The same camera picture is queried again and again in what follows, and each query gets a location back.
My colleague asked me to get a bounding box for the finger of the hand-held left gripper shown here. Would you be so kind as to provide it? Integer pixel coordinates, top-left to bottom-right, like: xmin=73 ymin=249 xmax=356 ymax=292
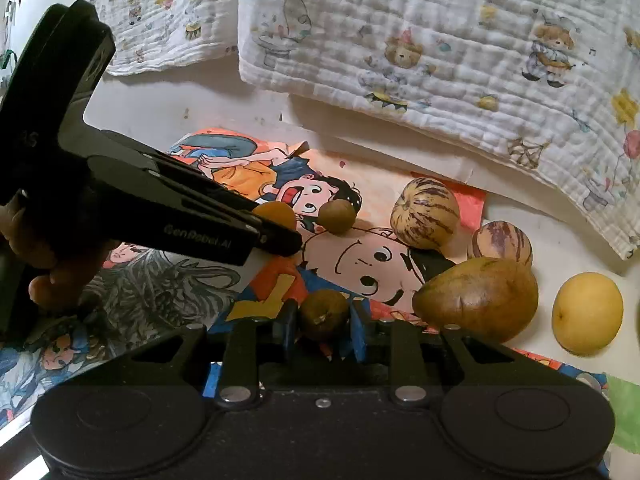
xmin=100 ymin=130 xmax=261 ymax=217
xmin=89 ymin=156 xmax=304 ymax=267

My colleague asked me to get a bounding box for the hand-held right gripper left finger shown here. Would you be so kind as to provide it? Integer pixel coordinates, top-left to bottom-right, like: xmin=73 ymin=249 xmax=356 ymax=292
xmin=120 ymin=300 xmax=301 ymax=407

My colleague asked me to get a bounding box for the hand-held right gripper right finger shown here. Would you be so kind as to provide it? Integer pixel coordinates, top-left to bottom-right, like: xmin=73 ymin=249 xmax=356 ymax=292
xmin=349 ymin=300 xmax=521 ymax=405

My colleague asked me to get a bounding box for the small brown round fruit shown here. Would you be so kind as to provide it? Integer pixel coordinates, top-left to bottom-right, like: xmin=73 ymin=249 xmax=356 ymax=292
xmin=299 ymin=289 xmax=350 ymax=342
xmin=318 ymin=199 xmax=357 ymax=235
xmin=255 ymin=201 xmax=298 ymax=233

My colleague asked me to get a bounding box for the large striped pepino melon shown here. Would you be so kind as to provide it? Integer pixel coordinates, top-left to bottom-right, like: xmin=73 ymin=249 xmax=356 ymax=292
xmin=390 ymin=176 xmax=461 ymax=251

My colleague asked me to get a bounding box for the yellow round fruit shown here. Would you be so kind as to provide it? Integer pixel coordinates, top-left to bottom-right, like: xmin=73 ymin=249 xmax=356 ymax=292
xmin=551 ymin=271 xmax=625 ymax=357

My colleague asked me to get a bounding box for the person's left hand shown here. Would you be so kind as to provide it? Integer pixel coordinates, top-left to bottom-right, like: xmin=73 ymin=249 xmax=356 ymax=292
xmin=0 ymin=192 xmax=121 ymax=311

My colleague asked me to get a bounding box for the grey comic poster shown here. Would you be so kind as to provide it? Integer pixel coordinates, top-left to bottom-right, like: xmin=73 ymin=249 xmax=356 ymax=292
xmin=0 ymin=240 xmax=251 ymax=431

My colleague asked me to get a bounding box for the large brownish green mango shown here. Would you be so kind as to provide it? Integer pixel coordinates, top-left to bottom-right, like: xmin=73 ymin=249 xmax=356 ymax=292
xmin=411 ymin=256 xmax=540 ymax=345

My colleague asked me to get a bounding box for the small white printed cloth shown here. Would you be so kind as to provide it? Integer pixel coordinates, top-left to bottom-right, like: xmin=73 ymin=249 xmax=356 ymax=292
xmin=87 ymin=0 xmax=241 ymax=77

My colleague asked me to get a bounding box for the orange cartoon poster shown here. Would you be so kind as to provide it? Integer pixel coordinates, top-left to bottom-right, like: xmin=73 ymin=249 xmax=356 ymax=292
xmin=167 ymin=130 xmax=487 ymax=321

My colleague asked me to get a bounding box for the small striped pepino melon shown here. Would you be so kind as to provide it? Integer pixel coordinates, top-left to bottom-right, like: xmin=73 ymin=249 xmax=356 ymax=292
xmin=467 ymin=220 xmax=533 ymax=268

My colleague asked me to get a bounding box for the green cartoon poster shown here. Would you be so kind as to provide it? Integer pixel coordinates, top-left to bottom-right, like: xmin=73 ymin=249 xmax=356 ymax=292
xmin=602 ymin=372 xmax=640 ymax=456

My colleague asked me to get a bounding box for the large white printed blanket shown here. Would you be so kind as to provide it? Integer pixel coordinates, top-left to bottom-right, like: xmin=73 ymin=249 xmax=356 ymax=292
xmin=237 ymin=0 xmax=640 ymax=261

